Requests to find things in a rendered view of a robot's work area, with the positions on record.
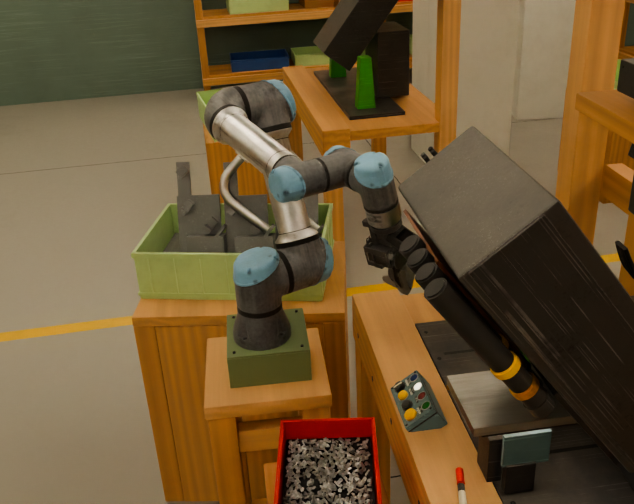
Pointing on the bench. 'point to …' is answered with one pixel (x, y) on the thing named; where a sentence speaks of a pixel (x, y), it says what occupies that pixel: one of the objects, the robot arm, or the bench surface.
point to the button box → (432, 416)
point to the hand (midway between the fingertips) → (409, 290)
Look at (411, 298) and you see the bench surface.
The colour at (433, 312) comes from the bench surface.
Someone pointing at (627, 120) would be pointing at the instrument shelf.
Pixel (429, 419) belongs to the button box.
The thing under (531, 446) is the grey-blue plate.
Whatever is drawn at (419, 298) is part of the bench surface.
